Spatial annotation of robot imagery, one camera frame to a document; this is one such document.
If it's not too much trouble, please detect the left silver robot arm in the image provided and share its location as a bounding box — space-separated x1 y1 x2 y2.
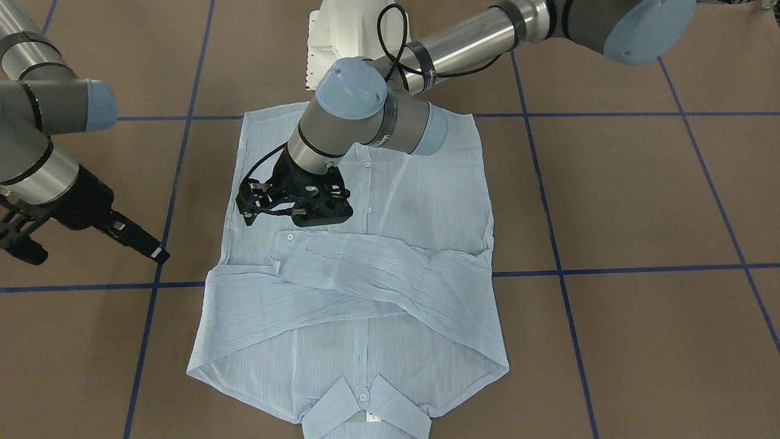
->
236 1 696 227

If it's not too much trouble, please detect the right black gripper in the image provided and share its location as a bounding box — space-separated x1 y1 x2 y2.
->
58 166 170 266

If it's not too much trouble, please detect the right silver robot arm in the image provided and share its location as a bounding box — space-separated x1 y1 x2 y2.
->
1 1 169 266

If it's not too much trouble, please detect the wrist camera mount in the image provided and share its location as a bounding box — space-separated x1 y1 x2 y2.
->
1 191 51 266
236 177 295 227

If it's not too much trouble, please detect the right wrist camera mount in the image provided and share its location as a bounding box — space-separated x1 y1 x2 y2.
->
1 191 51 266

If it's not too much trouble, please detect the light blue button-up shirt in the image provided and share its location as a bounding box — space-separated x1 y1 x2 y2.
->
186 112 509 438

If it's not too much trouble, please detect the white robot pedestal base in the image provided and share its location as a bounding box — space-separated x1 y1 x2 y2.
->
305 1 393 91

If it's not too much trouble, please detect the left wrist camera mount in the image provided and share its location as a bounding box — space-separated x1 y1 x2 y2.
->
236 177 295 227

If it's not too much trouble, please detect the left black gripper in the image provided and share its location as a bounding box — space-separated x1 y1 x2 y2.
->
268 145 354 227

